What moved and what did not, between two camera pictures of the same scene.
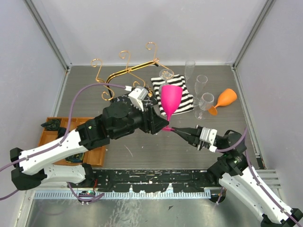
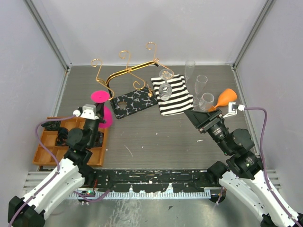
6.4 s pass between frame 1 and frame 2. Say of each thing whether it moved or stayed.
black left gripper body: moved
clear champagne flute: stayed
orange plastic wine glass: stayed
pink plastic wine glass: moved
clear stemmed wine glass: stayed
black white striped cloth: stayed
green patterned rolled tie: stayed
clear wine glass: stayed
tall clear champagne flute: stayed
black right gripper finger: moved
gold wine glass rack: moved
